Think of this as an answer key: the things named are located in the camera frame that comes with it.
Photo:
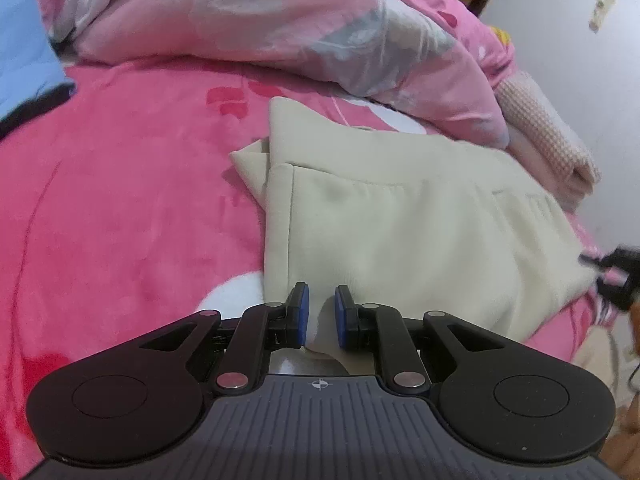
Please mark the blue folded cloth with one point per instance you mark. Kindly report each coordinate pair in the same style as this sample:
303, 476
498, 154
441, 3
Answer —
25, 50

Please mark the pink printed quilt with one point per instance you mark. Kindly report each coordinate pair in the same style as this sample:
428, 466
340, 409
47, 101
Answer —
300, 25

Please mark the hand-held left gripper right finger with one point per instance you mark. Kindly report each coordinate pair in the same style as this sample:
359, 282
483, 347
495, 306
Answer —
340, 317

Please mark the beige zip jacket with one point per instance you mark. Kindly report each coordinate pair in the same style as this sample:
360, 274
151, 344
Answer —
400, 220

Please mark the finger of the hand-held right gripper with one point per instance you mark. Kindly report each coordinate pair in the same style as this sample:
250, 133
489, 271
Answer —
617, 294
607, 259

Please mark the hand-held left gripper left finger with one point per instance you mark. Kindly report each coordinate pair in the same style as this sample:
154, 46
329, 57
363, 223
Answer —
303, 317

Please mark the pink floral fleece blanket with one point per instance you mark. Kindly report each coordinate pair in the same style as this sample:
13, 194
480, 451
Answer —
125, 200

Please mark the pink checked folded towel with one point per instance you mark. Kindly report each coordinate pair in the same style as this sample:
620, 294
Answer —
540, 125

